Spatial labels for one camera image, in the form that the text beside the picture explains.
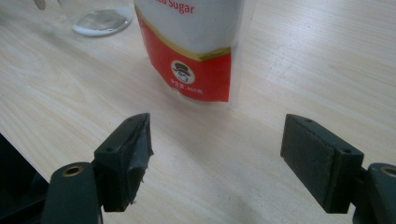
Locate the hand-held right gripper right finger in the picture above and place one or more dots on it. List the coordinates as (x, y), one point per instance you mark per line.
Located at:
(314, 161)

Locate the glass jar with beige rim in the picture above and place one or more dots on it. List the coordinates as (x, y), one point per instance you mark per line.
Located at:
(99, 21)

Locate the red and white sugar bag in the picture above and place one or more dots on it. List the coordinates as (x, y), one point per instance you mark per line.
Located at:
(193, 31)

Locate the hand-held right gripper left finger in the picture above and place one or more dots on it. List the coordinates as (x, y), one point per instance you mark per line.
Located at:
(118, 168)

